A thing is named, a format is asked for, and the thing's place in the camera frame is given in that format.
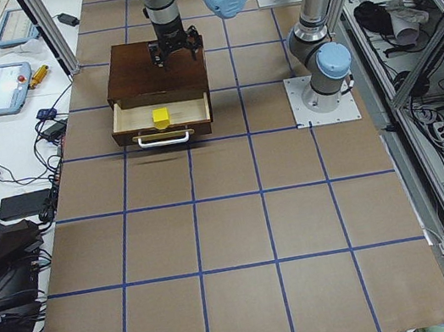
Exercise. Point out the dark wooden drawer cabinet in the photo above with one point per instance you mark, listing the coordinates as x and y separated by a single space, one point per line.
132 72

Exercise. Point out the yellow cube block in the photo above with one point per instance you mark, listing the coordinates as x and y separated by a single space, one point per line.
161 118

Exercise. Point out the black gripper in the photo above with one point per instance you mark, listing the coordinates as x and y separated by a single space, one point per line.
169 33

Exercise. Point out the black power brick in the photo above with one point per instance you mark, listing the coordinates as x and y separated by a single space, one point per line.
68 19

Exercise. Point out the teach pendant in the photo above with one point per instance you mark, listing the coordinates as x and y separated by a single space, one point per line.
14 85
16 28

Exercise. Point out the lower teach pendant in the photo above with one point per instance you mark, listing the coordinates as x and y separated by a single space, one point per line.
14 85

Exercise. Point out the white drawer handle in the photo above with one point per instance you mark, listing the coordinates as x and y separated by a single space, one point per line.
165 139

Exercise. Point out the upper teach pendant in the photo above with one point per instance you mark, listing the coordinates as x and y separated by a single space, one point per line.
16 28

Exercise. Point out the black tablet device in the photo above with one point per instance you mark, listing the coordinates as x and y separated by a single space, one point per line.
25 205

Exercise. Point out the small blue connector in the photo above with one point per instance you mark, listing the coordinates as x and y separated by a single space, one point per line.
46 114

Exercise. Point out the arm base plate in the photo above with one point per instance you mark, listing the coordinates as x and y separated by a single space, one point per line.
312 109

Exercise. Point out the aluminium frame post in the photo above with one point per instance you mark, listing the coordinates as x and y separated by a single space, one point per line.
41 19

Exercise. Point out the gold cylindrical tool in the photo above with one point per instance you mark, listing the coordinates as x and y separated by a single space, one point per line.
38 76

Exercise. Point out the light wood drawer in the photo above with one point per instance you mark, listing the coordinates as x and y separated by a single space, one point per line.
191 112

